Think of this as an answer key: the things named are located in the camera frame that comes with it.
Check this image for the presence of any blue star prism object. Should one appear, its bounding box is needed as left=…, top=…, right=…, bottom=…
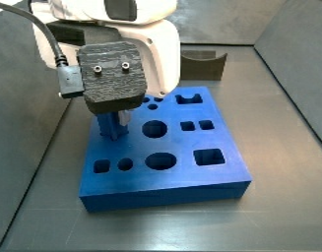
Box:
left=96, top=112, right=127, bottom=141

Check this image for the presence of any black camera cable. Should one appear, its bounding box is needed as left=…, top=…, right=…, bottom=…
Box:
left=0, top=0, right=86, bottom=99

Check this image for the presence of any blue shape sorter block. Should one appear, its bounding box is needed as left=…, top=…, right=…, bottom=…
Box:
left=79, top=87, right=251, bottom=212

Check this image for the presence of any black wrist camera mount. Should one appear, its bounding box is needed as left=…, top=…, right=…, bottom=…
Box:
left=47, top=21, right=147, bottom=114

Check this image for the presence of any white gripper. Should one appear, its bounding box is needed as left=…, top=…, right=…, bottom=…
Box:
left=33, top=20, right=181, bottom=126

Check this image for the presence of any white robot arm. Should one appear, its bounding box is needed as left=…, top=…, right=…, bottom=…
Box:
left=36, top=0, right=181, bottom=127

